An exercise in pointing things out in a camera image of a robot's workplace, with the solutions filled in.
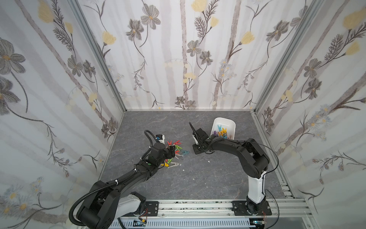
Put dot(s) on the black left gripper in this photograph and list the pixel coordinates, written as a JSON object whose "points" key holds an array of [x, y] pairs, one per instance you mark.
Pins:
{"points": [[171, 150]]}

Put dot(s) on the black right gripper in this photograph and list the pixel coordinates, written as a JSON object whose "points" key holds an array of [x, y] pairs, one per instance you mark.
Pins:
{"points": [[198, 141]]}

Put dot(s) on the white plastic storage box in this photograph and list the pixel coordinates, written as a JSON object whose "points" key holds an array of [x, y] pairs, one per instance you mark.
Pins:
{"points": [[225, 123]]}

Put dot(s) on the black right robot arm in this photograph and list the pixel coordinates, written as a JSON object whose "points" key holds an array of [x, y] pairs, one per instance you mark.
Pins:
{"points": [[254, 161]]}

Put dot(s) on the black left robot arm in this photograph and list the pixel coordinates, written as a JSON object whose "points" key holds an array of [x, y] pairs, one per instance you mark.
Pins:
{"points": [[97, 209]]}

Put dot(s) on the white clothespin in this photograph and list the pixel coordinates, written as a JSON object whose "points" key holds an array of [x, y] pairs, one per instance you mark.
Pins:
{"points": [[173, 164]]}

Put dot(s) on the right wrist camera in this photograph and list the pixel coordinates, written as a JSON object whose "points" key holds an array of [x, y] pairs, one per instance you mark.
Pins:
{"points": [[200, 136]]}

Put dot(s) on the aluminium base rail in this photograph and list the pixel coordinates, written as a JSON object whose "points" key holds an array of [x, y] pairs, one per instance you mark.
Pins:
{"points": [[208, 214]]}

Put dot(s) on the aluminium corner post left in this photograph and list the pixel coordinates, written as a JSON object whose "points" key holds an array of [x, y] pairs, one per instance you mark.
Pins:
{"points": [[96, 50]]}

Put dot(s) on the aluminium corner post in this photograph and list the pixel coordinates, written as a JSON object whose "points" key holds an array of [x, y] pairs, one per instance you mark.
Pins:
{"points": [[299, 34], [96, 50]]}

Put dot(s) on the aluminium corner post right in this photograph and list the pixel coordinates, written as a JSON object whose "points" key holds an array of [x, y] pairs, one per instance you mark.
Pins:
{"points": [[299, 34]]}

